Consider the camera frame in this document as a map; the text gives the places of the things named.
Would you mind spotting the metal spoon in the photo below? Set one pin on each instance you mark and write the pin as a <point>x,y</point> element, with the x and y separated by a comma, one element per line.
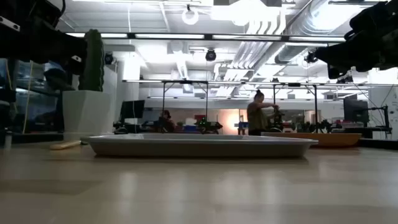
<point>65,145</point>

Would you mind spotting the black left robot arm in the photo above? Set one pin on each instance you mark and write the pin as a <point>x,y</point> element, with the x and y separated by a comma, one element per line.
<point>28,12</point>

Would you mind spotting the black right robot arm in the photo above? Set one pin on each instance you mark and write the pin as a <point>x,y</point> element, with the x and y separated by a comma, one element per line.
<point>376,15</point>

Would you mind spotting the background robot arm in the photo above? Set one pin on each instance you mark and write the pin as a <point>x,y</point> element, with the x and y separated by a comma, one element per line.
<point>312,127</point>
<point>276,119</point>
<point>208,126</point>

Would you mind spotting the orange round plate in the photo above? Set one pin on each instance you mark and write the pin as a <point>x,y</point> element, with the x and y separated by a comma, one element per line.
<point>335,140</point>

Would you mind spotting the grey rectangular tray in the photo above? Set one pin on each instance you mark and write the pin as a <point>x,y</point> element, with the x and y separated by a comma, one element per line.
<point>199,146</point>

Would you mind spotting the green cactus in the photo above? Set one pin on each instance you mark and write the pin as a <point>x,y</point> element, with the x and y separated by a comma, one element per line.
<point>92,62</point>

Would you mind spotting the dark computer monitor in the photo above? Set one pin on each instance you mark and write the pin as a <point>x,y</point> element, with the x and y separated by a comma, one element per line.
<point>132,109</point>
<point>355,110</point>

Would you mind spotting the white faceted plant pot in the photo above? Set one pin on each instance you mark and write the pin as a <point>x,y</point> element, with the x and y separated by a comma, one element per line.
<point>87,115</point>

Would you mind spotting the standing person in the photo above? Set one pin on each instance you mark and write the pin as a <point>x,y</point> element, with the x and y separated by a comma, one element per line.
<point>256,118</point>

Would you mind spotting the seated person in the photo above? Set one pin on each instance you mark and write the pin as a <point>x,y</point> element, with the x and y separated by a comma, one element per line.
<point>167,123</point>

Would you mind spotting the black ceiling camera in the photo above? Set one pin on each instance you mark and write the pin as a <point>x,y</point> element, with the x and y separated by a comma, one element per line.
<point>109,58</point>
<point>310,57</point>
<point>211,55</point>

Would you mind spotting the black workstation frame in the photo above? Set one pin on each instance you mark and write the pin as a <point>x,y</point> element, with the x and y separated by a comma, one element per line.
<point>163,99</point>
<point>315,105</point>

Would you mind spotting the black overhead frame bar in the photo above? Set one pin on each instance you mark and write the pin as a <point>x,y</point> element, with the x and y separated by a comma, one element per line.
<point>208,37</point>

